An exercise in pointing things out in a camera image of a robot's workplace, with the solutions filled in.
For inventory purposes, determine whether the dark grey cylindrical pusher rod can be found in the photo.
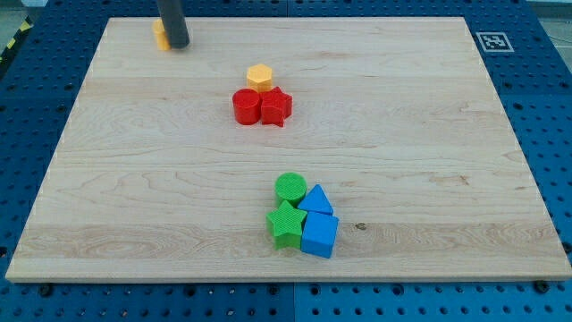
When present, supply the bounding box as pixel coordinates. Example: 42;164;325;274
156;0;190;49

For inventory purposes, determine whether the red star block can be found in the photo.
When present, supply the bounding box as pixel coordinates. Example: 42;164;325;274
260;87;293;127

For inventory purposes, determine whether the green star block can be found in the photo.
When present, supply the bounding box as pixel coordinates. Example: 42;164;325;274
265;200;307;250

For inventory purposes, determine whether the yellow block behind rod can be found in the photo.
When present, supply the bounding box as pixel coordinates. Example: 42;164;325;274
152;19;171;51

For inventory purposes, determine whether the yellow hexagon block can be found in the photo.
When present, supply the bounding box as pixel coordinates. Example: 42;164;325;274
247;64;273;93

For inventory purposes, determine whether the red cylinder block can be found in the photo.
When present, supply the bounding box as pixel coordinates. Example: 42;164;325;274
232;89;261;125

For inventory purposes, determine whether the light wooden board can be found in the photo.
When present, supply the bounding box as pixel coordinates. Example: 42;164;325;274
6;17;571;284

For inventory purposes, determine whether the green cylinder block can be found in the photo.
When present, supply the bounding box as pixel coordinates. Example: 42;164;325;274
274;172;307;208

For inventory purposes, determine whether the blue triangle block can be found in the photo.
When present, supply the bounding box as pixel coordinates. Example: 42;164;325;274
298;184;334;216

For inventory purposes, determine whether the blue cube block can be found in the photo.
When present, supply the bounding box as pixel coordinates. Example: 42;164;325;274
301;212;339;258

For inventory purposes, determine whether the white fiducial marker tag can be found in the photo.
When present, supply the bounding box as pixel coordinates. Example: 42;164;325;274
476;31;514;53

